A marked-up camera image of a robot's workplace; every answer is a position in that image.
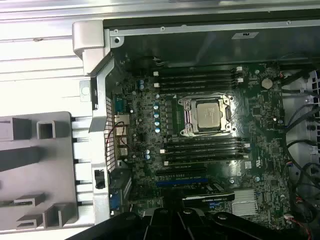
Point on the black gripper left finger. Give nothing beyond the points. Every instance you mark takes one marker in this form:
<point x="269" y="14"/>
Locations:
<point x="160" y="225"/>

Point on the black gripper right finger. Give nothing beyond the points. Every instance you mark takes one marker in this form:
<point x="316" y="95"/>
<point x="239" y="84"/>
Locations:
<point x="192" y="225"/>

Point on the black RAM slot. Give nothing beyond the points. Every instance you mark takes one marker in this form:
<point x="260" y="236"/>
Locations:
<point x="200" y="80"/>
<point x="197" y="75"/>
<point x="197" y="86"/>
<point x="202" y="150"/>
<point x="205" y="156"/>
<point x="205" y="144"/>
<point x="202" y="162"/>
<point x="200" y="69"/>

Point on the black graphics card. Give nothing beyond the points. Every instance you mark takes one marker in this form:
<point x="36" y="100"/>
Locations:
<point x="210" y="197"/>

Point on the blue expansion slot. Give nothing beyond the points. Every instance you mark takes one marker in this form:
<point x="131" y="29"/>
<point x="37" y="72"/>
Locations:
<point x="182" y="180"/>

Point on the black expansion slot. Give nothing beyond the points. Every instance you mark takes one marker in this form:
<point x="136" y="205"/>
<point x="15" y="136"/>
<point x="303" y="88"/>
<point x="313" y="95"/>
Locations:
<point x="180" y="171"/>

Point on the silver finned heatsink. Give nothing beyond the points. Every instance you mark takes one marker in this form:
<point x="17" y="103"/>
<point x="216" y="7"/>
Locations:
<point x="245" y="202"/>

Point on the black plastic latch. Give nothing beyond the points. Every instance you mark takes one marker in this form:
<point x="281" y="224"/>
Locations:
<point x="99" y="178"/>

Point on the thin metal locking lever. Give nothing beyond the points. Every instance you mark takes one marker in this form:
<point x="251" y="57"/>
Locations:
<point x="212" y="137"/>
<point x="207" y="95"/>

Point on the CPU socket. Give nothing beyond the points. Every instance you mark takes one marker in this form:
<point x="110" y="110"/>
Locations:
<point x="185" y="133"/>

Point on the metal socket cover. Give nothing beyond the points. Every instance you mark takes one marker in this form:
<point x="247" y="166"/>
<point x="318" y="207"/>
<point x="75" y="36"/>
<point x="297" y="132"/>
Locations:
<point x="190" y="117"/>

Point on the silver CPU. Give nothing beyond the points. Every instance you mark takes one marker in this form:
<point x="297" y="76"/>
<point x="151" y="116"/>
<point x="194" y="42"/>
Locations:
<point x="210" y="116"/>

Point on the grey parts rack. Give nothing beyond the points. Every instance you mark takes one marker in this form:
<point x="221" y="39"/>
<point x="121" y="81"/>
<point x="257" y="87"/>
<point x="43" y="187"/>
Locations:
<point x="57" y="155"/>

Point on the teal serial port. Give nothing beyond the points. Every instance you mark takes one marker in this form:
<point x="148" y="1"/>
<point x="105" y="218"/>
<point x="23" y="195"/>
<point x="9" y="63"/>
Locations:
<point x="120" y="103"/>

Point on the green motherboard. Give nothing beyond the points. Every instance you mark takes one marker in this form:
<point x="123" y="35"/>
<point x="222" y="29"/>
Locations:
<point x="265" y="112"/>

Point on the grey metal PC case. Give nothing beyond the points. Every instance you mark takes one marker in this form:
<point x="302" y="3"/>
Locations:
<point x="100" y="82"/>

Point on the silver coin battery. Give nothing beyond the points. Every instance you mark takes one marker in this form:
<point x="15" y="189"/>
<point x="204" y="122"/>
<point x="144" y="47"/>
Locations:
<point x="266" y="83"/>

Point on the white case sticker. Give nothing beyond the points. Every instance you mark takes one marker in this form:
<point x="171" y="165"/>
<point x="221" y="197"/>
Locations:
<point x="245" y="35"/>

